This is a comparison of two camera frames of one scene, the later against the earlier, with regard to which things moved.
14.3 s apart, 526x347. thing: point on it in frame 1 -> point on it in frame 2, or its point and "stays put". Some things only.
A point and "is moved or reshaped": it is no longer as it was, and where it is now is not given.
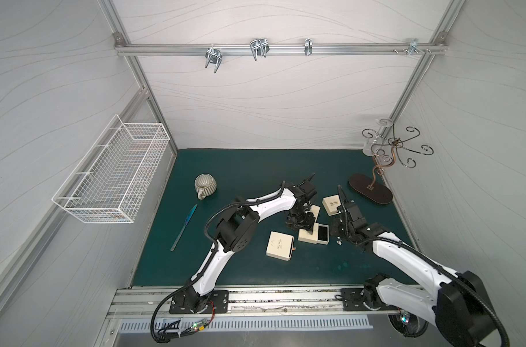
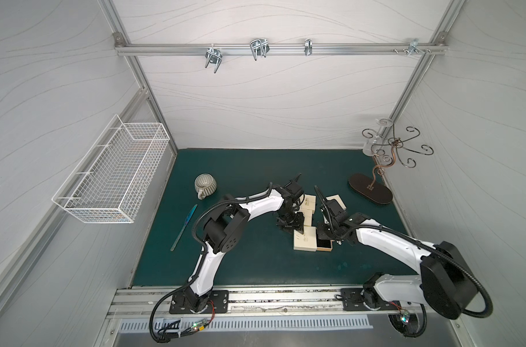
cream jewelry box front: [280, 246] -> [307, 241]
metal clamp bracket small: [308, 47] stays put
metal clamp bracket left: [214, 56] stays put
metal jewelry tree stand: [382, 144] stays put
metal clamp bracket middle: [259, 47] stays put
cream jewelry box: [315, 210] is moved or reshaped
